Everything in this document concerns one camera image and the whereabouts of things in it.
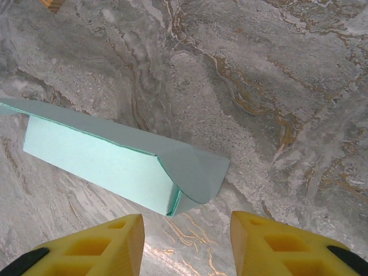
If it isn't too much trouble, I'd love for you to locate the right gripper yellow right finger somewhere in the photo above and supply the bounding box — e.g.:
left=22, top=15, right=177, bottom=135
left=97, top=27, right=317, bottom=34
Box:
left=229, top=210, right=365, bottom=276

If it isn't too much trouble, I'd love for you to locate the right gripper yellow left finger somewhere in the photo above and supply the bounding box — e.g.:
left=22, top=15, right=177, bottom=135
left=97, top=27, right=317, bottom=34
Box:
left=4, top=214, right=145, bottom=276

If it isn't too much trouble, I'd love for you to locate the light teal paper box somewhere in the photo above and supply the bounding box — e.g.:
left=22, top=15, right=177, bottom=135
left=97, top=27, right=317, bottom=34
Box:
left=0, top=97, right=231, bottom=217

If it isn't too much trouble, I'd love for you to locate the small wooden block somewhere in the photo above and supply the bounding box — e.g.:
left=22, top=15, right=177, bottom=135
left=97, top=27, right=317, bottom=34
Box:
left=39, top=0, right=64, bottom=14

